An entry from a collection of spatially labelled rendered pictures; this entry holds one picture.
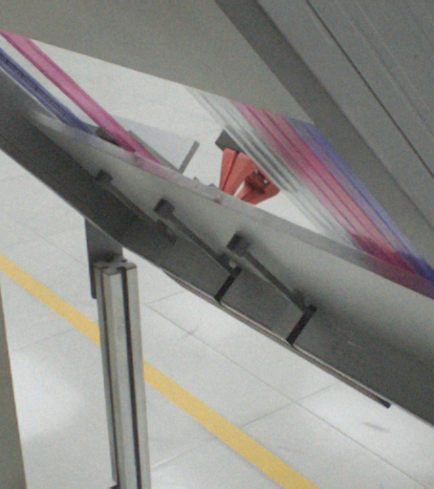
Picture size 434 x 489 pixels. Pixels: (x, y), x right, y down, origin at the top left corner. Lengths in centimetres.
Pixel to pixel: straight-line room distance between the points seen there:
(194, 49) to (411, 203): 17
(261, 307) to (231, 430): 106
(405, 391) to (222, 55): 42
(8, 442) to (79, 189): 48
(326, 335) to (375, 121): 57
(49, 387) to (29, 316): 36
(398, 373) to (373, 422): 119
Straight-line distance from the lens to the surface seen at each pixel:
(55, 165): 98
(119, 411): 118
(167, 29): 41
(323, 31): 23
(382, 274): 57
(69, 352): 223
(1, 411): 133
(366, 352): 78
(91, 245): 111
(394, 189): 27
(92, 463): 185
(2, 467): 138
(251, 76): 39
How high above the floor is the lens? 109
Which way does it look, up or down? 23 degrees down
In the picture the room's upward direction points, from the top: 2 degrees counter-clockwise
